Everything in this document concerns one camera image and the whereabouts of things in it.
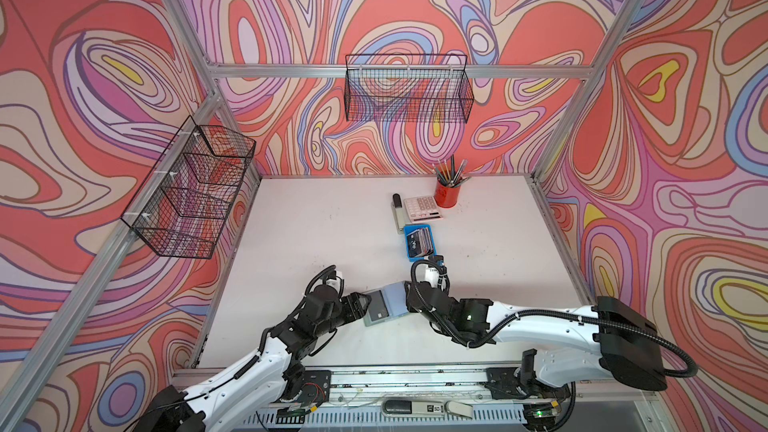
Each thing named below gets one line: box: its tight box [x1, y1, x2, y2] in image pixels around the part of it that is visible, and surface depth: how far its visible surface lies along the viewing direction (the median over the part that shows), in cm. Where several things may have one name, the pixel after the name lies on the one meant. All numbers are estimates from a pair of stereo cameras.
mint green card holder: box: [363, 281, 409, 327], surface depth 87 cm
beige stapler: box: [391, 192, 406, 234], surface depth 107 cm
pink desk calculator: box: [403, 196, 443, 224], surface depth 110 cm
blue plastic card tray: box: [404, 224, 436, 262], surface depth 99 cm
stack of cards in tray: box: [407, 227, 433, 258], surface depth 98 cm
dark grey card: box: [368, 290, 390, 321], surface depth 88 cm
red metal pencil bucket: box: [434, 180, 461, 208], surface depth 111 cm
